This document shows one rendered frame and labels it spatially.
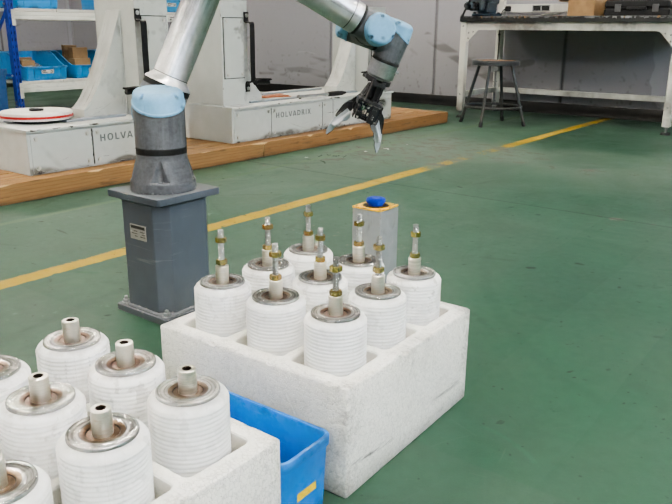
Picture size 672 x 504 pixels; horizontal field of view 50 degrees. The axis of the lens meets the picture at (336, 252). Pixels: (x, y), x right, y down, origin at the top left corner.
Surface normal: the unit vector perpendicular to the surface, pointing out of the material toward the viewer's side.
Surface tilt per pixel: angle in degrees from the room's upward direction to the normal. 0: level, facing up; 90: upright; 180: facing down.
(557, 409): 0
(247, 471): 90
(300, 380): 90
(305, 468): 92
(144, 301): 90
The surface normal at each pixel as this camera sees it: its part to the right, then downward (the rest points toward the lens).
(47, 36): 0.79, 0.18
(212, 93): -0.61, 0.23
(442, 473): 0.01, -0.96
